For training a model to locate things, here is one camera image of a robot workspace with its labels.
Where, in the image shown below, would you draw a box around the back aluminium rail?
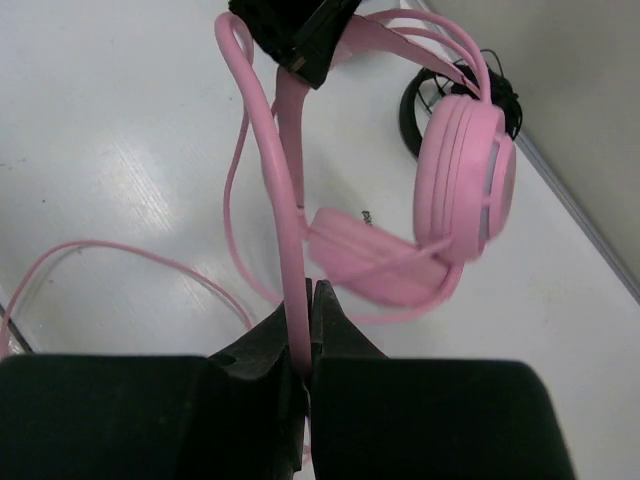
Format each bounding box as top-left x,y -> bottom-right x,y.
516,133 -> 639,302

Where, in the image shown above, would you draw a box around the black headphones with cable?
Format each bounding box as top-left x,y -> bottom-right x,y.
398,48 -> 523,158

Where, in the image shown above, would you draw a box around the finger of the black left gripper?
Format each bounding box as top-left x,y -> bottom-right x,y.
229,0 -> 359,89

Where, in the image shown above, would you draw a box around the pink headphones with cable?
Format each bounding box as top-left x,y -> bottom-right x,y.
0,0 -> 519,480

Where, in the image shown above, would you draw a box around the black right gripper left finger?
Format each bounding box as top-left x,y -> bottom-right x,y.
1,309 -> 307,479

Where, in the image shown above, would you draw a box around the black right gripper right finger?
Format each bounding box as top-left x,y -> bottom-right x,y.
307,281 -> 574,479

